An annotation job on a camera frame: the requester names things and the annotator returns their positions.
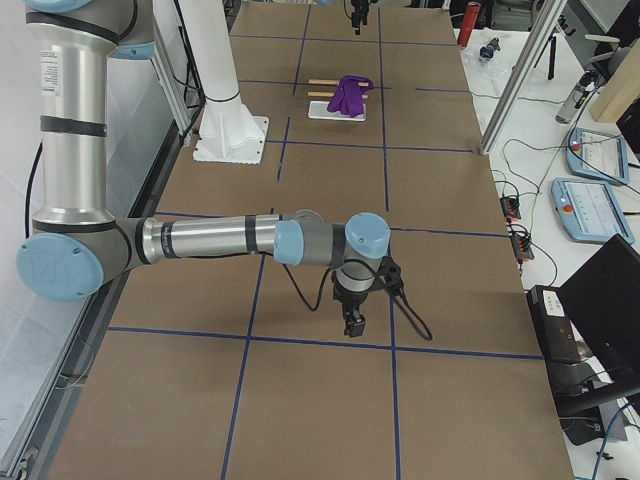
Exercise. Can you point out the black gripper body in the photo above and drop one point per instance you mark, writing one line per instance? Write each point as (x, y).
(357, 15)
(350, 303)

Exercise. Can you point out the purple towel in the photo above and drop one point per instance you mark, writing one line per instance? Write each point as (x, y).
(348, 96)

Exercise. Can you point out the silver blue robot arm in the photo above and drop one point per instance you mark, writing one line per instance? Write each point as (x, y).
(75, 245)

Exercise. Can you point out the white wooden towel rack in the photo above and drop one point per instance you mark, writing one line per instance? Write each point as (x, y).
(319, 101)

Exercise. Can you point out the red cylinder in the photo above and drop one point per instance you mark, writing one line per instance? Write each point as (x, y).
(468, 23)

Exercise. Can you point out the dark blue folded umbrella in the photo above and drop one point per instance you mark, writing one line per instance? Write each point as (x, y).
(488, 51)

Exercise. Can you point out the clear plastic wrap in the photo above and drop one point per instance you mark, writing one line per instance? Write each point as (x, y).
(496, 70)

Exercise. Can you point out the black tripod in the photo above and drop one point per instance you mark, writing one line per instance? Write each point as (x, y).
(562, 27)

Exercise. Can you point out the black desktop box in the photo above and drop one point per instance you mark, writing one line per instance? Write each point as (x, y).
(554, 330)

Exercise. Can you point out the grey water bottle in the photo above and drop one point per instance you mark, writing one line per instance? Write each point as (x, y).
(577, 97)

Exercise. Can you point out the black monitor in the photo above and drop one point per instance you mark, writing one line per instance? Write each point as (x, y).
(601, 299)

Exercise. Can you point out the near blue teach pendant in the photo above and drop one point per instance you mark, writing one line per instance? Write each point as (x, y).
(588, 210)

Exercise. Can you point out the blue teach pendant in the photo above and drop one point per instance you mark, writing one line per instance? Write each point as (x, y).
(598, 155)
(588, 210)

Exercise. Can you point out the far blue teach pendant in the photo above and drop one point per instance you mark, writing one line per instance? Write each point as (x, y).
(598, 155)

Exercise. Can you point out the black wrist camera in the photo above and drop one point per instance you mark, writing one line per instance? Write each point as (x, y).
(389, 274)

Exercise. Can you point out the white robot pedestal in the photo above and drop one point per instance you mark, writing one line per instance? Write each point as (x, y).
(228, 132)

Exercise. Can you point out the aluminium frame post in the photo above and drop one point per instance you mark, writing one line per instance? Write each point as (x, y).
(542, 28)

